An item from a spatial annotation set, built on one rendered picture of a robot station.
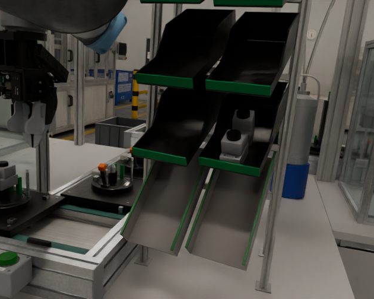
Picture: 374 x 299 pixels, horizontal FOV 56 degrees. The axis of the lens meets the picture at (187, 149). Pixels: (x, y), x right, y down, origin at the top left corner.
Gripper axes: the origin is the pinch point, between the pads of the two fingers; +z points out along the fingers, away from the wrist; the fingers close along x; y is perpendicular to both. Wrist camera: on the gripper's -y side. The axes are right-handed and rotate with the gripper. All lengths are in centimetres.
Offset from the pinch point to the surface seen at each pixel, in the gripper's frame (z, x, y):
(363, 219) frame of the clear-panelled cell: 36, 82, -78
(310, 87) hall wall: 33, 141, -1066
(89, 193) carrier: 26.1, -8.8, -36.8
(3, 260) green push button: 25.7, -5.8, 3.6
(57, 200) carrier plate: 26.1, -14.3, -27.9
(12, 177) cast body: 17.9, -23.5, -20.4
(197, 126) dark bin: -2.1, 26.8, -24.2
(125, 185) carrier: 24, 0, -44
